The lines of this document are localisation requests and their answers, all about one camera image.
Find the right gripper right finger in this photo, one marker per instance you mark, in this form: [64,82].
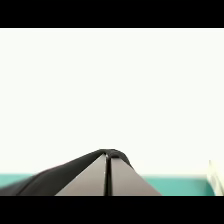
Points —
[126,181]

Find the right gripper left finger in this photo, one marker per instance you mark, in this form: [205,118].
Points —
[91,180]

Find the black garment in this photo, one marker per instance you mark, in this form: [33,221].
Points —
[50,180]

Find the white garment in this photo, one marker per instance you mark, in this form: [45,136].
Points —
[216,180]

